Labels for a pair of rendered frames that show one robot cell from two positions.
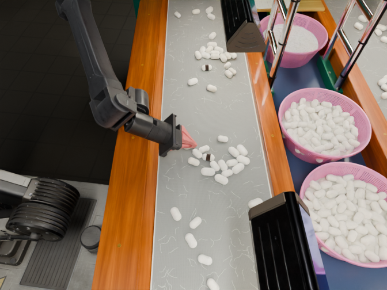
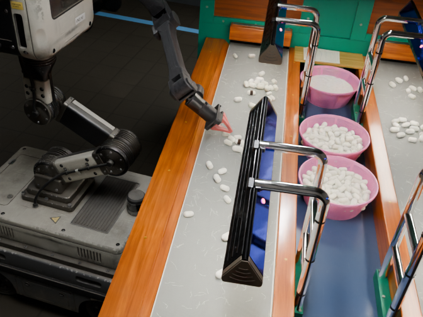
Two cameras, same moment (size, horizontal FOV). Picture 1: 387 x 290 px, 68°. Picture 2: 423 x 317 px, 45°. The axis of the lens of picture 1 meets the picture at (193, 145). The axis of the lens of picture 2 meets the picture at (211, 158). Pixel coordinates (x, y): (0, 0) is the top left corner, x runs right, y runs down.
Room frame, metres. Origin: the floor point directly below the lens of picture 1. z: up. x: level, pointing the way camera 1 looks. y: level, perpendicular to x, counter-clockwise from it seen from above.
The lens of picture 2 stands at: (-1.12, -0.13, 1.83)
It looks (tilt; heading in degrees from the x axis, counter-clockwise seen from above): 37 degrees down; 7
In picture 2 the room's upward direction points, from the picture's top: 4 degrees clockwise
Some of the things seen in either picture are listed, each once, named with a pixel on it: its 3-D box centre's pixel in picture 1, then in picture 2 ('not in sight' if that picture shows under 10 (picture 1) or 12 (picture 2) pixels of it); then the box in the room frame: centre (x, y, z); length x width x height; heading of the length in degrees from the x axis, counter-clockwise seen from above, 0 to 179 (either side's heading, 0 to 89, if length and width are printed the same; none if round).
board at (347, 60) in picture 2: (281, 0); (328, 57); (1.20, -0.38, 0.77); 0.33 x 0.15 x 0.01; 91
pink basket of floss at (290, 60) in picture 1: (288, 41); (328, 88); (0.98, -0.38, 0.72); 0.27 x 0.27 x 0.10
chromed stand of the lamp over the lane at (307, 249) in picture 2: not in sight; (278, 232); (-0.16, -0.20, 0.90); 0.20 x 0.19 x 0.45; 1
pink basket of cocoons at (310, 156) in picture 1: (318, 129); (332, 143); (0.54, -0.39, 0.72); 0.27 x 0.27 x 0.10
